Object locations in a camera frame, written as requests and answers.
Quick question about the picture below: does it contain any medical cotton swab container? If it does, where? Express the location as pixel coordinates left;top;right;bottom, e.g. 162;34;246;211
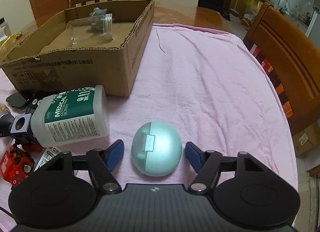
30;85;110;147

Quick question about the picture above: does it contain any staples box with label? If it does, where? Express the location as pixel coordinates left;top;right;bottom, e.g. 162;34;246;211
33;147;62;172

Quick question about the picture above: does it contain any mint green oval case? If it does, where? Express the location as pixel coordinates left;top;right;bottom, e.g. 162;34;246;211
131;121;182;177

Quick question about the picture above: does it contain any red toy train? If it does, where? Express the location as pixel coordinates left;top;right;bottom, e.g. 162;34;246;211
1;143;35;187

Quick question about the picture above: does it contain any black toy train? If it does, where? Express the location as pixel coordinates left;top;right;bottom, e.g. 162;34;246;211
0;114;39;146

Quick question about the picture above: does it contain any black glossy teardrop device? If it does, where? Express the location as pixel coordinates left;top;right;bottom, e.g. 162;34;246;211
5;90;35;110

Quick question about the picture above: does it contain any capsule bottle with red band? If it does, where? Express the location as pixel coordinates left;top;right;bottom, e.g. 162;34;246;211
0;104;14;123

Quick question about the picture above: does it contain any clear plastic jar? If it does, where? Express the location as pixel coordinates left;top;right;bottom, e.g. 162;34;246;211
66;14;113;47

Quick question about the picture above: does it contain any grey elephant figurine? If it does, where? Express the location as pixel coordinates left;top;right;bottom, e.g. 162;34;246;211
89;7;114;34

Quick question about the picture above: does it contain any pink table cloth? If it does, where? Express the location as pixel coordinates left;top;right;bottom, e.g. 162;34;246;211
0;23;299;213

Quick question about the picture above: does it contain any black digital timer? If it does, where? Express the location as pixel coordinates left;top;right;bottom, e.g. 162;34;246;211
25;93;45;114

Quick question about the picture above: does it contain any cardboard box on floor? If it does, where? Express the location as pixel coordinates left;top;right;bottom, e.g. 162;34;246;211
292;121;319;156

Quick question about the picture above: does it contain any wooden chair at right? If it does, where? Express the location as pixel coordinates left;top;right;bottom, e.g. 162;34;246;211
243;2;319;135

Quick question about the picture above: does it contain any gold tissue pack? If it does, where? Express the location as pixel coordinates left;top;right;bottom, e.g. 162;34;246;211
1;31;23;57

